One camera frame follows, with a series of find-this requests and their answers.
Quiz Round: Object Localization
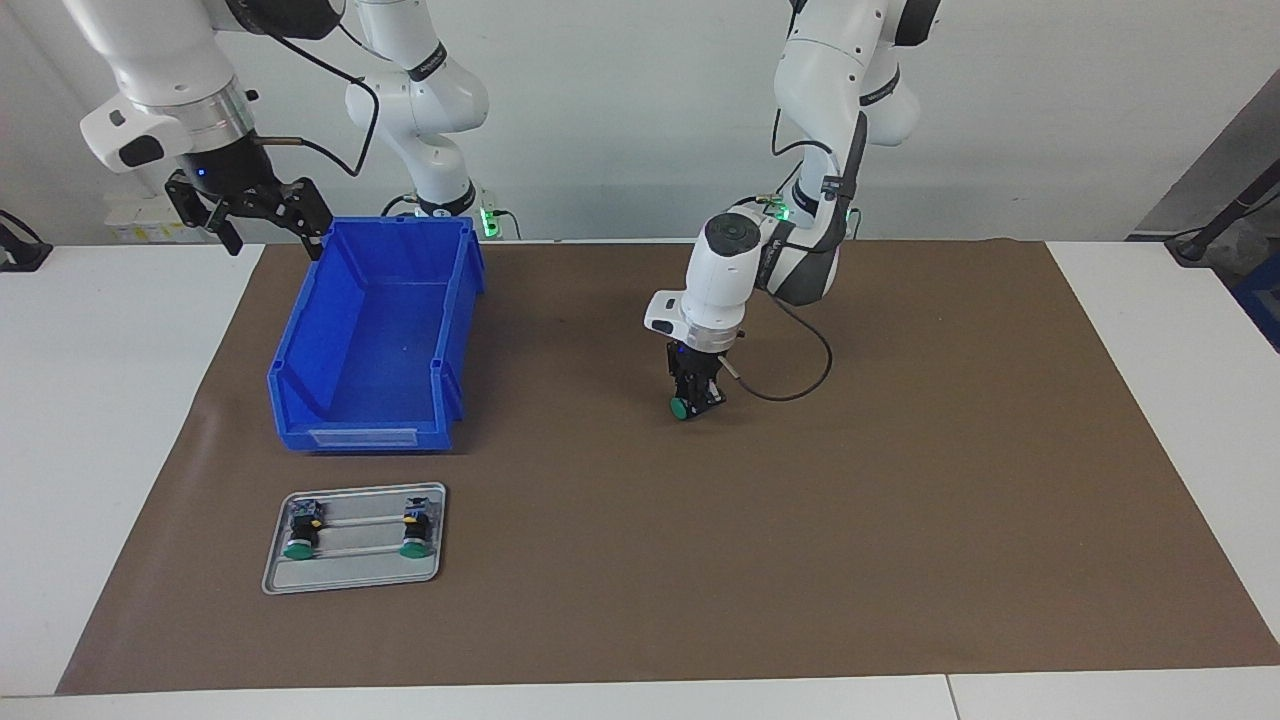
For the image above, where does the blue plastic storage bin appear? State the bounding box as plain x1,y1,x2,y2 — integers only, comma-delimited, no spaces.
266,216,488,456

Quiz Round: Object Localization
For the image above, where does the green push button switch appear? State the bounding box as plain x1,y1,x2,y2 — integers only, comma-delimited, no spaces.
399,495,435,559
283,498,325,561
668,385,726,421

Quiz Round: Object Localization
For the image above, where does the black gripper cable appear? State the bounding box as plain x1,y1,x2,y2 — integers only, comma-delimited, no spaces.
235,20,381,179
725,105,871,403

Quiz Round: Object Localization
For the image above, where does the blue crate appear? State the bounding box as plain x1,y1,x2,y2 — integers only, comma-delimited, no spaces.
1232,250,1280,353

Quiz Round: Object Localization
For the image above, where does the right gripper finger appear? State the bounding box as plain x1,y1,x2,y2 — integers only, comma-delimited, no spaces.
165,175,244,256
258,177,334,261

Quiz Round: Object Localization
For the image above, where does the black tripod stand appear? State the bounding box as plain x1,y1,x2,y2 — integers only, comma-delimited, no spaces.
1165,158,1280,266

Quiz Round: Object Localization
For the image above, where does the white cardboard box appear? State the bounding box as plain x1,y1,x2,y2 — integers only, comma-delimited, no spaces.
103,195,206,244

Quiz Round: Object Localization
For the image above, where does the grey metal tray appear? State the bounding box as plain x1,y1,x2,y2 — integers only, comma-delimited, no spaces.
262,482,447,597

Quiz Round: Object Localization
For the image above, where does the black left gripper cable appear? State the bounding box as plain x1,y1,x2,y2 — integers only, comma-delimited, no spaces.
725,105,871,403

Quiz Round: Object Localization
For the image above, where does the black clamp mount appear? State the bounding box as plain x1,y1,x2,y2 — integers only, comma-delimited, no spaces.
0,210,53,273

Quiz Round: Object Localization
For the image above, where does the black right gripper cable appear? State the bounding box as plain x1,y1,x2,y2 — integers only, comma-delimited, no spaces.
235,20,381,179

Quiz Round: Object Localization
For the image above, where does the brown table mat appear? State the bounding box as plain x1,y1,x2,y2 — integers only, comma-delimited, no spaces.
55,238,1280,697

